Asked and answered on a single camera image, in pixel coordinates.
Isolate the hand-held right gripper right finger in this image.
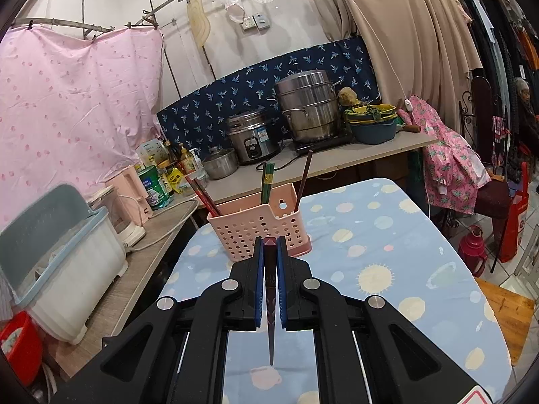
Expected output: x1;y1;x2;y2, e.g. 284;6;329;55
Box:
276;237;493;404

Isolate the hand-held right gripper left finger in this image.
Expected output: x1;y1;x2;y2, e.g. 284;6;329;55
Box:
51;237;265;404

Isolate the dark maroon chopstick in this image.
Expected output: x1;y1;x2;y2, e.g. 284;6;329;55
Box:
194;178;222;216
263;239;279;366

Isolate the pink perforated utensil holder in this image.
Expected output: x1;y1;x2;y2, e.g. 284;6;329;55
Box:
206;183;313;262

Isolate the red chopstick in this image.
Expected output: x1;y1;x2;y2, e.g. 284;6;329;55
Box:
186;178;213;218
190;178;217;217

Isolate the brown chopstick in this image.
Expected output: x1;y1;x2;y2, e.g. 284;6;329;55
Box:
293;150;314;213

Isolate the wooden counter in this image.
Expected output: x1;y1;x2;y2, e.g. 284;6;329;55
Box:
42;132;439;381

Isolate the blue printed tablecloth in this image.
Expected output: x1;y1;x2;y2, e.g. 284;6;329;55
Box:
160;177;514;404

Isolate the small steel pot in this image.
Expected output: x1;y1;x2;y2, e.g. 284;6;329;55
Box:
201;146;239;180

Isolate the yellow packet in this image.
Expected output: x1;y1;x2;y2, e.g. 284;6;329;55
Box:
166;168;186;194

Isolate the green tin can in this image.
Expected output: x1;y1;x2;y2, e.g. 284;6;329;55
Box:
137;165;173;210

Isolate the amber soap bottle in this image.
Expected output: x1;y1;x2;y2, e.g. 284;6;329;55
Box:
179;143;196;173

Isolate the steel rice cooker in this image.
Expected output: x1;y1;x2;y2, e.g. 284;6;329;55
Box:
225;110;282;166

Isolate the white kitchen appliance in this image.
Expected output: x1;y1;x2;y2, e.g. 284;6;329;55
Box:
86;187;147;248

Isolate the black induction cooker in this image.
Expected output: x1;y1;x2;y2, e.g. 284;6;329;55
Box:
290;128;356;154

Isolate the pink kettle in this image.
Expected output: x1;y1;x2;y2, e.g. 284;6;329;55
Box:
104;164;154;225

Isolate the blue pot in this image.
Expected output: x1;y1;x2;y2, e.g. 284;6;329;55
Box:
347;118;399;146

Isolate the steel steamer pot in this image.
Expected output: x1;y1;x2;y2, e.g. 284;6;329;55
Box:
275;70;344;144

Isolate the white dish rack blue lid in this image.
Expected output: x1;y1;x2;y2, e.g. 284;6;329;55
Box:
0;184;129;346

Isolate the red thermos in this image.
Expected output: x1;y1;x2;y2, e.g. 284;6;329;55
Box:
458;225;487;278

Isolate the green yellow bowl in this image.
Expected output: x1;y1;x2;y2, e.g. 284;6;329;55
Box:
343;103;399;125

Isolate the navy leaf print cloth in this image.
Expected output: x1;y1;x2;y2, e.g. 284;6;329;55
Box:
157;36;382;165

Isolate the pink floral garment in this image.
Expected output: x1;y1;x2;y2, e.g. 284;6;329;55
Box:
398;95;493;215

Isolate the wooden stool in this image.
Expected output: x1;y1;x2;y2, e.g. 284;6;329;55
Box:
474;278;535;367

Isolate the red bucket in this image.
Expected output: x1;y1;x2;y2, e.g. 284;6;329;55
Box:
0;311;43;388

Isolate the pink dotted cloth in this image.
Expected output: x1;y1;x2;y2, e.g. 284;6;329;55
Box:
0;25;166;228

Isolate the yellowish cutting board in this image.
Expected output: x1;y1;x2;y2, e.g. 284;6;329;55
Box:
186;0;212;47

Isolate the dark ornate chair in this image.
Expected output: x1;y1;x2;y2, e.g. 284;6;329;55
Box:
459;76;512;220

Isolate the beige curtain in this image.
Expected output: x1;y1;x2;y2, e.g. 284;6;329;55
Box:
301;0;485;135

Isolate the curved metal rod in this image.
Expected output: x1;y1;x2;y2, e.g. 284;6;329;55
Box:
10;0;262;40

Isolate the rack of hanging clothes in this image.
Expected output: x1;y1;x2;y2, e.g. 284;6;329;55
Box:
438;0;539;106

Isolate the white cable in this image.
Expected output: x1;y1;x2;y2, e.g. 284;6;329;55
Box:
126;199;199;254

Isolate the black power cable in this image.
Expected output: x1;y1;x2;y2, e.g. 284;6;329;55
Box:
257;151;304;173

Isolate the white pull cord switch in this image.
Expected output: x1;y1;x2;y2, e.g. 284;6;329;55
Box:
371;29;415;112

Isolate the wall socket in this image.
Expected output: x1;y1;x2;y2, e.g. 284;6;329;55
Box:
240;14;270;32

